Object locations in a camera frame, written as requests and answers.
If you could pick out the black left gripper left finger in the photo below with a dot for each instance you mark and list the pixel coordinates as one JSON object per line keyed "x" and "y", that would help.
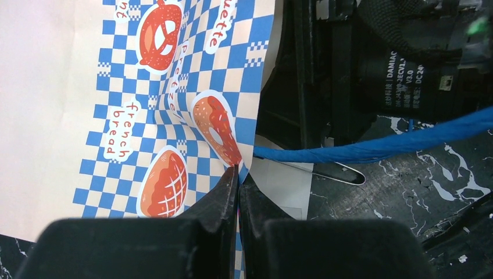
{"x": 199, "y": 243}

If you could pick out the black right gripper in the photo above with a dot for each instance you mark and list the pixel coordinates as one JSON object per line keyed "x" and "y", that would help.
{"x": 332, "y": 67}

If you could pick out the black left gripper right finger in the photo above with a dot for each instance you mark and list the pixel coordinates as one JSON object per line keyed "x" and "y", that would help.
{"x": 276, "y": 245}

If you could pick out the checkered paper bread bag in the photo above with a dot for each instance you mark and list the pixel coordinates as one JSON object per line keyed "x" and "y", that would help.
{"x": 135, "y": 109}

